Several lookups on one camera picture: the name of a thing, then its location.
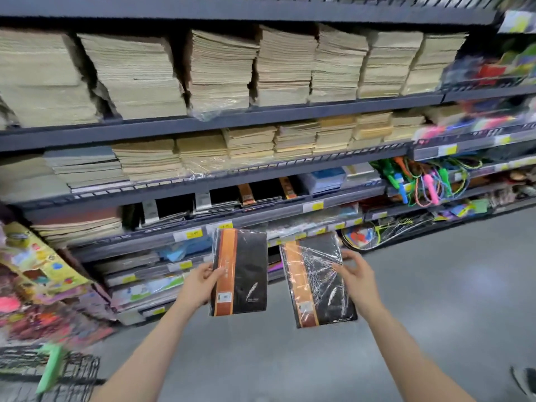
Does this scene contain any pile of flat colourful paper packs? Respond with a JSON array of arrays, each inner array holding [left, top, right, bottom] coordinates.
[[93, 236, 215, 315]]

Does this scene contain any person's left hand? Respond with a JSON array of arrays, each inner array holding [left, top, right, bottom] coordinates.
[[176, 262, 227, 308]]

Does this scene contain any bundle of badminton rackets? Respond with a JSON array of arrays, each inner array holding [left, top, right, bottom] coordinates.
[[341, 213, 437, 252]]

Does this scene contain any dark grey shelving unit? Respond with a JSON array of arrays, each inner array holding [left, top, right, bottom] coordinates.
[[0, 0, 536, 328]]

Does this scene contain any pile of colourful toy packs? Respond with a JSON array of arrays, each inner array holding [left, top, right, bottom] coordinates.
[[0, 221, 116, 349]]

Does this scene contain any row of tall beige paper stacks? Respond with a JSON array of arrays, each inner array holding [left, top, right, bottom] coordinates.
[[0, 24, 469, 129]]

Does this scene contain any heap of colourful stationery items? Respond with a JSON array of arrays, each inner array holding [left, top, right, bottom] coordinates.
[[419, 39, 536, 140]]

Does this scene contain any black wire shopping cart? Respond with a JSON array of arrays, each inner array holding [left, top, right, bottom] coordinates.
[[0, 344, 106, 402]]

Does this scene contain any stack of blue-white packets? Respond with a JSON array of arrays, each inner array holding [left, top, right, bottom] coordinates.
[[299, 166, 348, 196]]

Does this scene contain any person's right hand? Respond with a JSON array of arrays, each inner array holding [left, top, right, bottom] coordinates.
[[332, 249, 381, 320]]

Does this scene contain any bundle of colourful jump ropes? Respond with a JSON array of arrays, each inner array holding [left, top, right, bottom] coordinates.
[[372, 156, 483, 208]]

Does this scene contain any set of yellow price labels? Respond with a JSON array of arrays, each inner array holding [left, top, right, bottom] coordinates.
[[121, 11, 536, 317]]

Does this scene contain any person's left forearm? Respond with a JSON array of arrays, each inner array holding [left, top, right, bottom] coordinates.
[[90, 295, 210, 402]]

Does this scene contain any row of short beige paper stacks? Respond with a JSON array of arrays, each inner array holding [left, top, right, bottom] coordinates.
[[112, 109, 428, 182]]

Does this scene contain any black notebook with orange stripe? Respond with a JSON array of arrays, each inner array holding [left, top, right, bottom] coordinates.
[[209, 228, 269, 318]]

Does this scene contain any row of black shelf notebooks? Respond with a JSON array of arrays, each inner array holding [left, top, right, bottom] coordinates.
[[137, 177, 303, 229]]

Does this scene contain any person's right forearm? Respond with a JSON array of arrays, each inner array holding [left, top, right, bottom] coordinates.
[[356, 304, 476, 402]]

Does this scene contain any stack of brown-covered books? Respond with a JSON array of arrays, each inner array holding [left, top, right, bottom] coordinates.
[[31, 207, 125, 248]]

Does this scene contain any stack of grey exercise books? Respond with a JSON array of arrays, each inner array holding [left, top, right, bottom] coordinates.
[[44, 146, 129, 194]]

